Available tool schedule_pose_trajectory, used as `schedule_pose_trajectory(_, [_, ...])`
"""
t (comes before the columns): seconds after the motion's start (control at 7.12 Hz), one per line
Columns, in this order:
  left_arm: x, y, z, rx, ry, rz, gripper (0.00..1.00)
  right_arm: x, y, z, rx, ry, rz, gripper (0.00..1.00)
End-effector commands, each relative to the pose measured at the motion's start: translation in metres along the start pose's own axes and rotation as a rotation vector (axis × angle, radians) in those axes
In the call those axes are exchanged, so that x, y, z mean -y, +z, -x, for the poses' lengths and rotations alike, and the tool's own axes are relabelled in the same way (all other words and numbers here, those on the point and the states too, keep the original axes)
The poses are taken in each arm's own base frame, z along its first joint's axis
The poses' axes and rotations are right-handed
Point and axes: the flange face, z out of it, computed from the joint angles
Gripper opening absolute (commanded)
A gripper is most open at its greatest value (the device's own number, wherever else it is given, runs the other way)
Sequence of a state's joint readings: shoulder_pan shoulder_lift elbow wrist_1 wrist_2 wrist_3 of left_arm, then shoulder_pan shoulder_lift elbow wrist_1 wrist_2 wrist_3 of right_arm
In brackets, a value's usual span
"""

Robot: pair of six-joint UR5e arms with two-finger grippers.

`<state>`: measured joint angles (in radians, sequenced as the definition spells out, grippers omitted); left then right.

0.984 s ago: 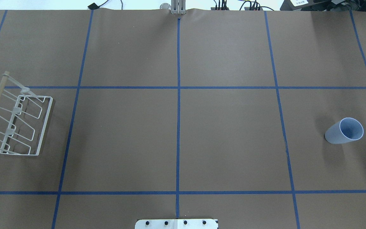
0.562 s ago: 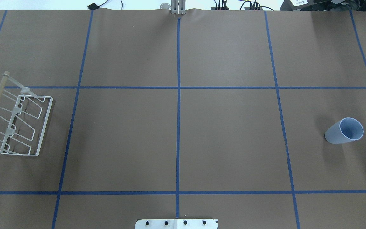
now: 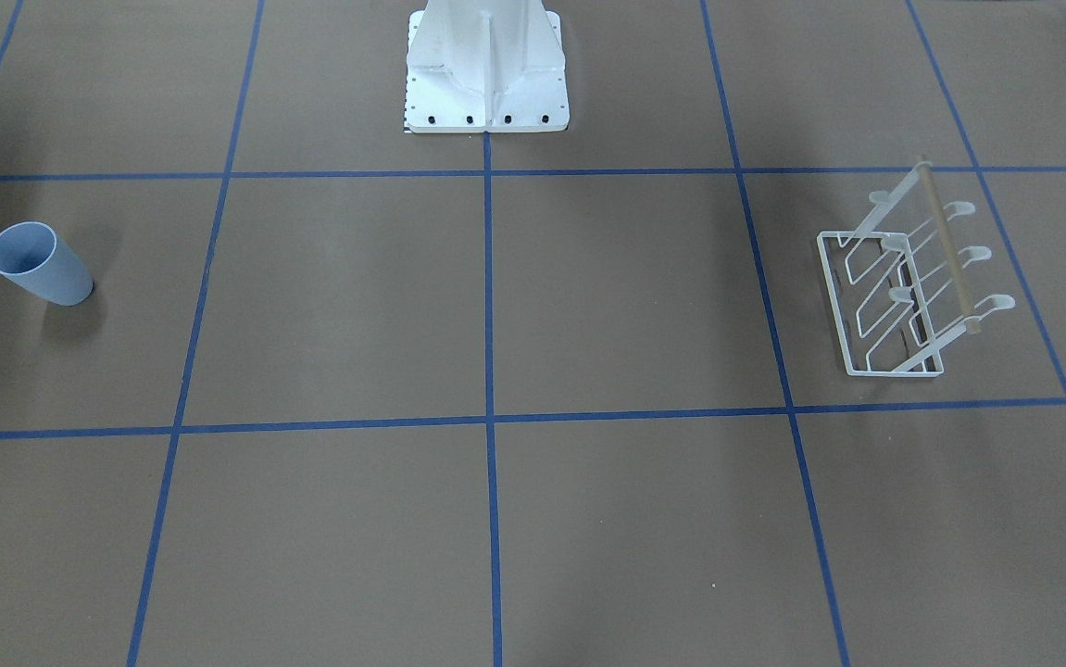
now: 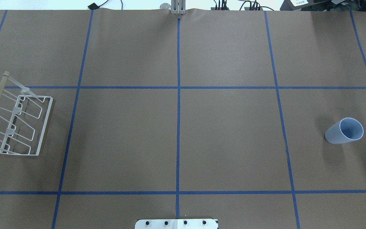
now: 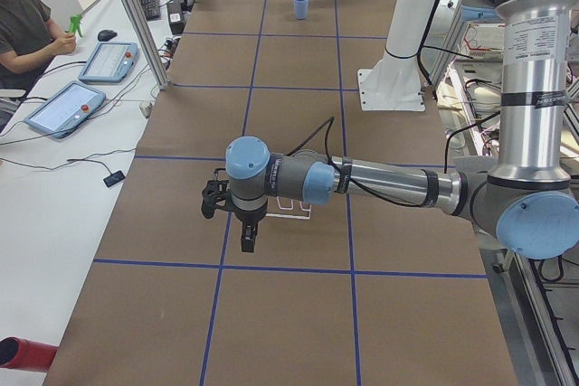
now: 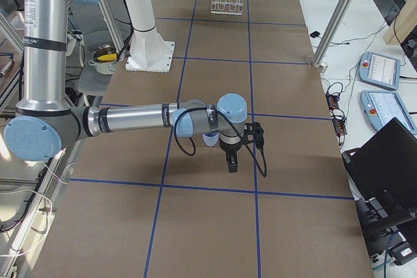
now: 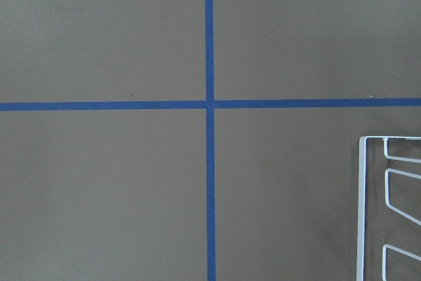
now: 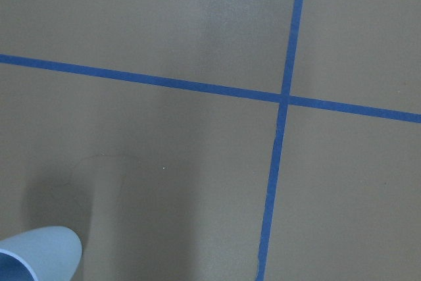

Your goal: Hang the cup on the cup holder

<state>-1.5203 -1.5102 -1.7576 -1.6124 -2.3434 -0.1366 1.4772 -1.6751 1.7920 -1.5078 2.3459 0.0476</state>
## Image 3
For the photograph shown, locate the light blue plastic cup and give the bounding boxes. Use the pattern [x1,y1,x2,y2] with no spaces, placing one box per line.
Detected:
[0,219,94,307]

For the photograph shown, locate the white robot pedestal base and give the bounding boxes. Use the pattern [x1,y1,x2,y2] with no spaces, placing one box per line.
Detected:
[403,1,571,134]

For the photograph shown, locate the white wire cup holder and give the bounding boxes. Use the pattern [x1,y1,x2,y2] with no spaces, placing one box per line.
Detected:
[815,157,1018,379]

